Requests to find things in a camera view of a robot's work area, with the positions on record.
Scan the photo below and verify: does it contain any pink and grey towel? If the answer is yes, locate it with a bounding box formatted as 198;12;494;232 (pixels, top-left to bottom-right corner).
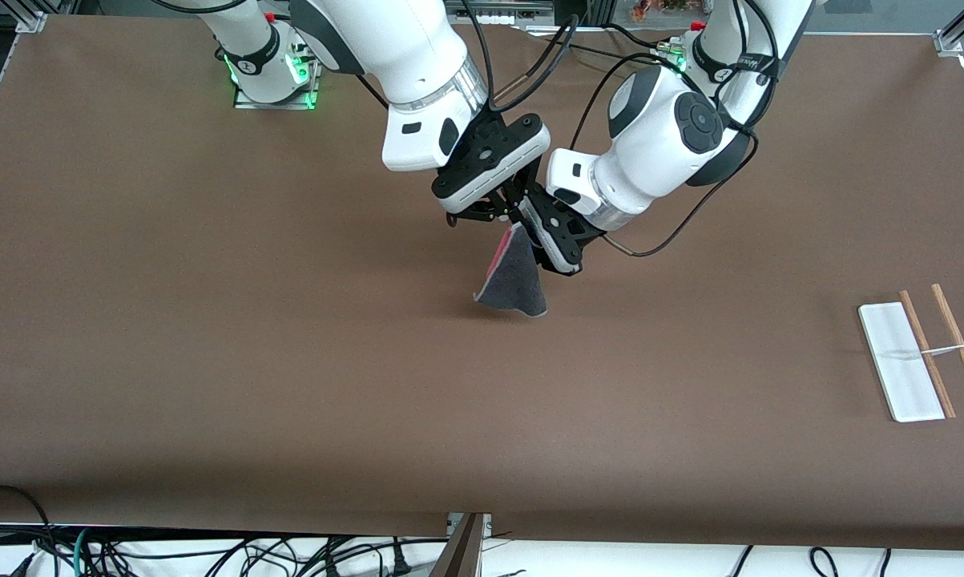
473;222;549;319

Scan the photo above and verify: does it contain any white power strip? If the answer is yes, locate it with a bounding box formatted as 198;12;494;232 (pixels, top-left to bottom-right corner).
450;0;556;26

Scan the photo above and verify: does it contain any brown table cover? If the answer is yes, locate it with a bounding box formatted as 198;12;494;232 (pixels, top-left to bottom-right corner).
0;14;964;552

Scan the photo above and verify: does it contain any orange clutter item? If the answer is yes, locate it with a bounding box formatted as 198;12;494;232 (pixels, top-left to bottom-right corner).
630;0;695;22

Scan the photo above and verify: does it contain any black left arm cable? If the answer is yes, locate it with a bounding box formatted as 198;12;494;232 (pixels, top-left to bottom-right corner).
568;0;780;259

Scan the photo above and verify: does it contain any aluminium profile post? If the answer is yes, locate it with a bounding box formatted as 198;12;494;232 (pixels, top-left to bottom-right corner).
430;513;492;577

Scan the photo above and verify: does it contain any white rack base plate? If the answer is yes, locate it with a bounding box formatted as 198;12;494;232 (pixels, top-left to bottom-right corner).
858;301;947;423

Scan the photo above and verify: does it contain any black looped floor cable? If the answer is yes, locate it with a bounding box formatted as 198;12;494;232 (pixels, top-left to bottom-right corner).
0;484;59;577

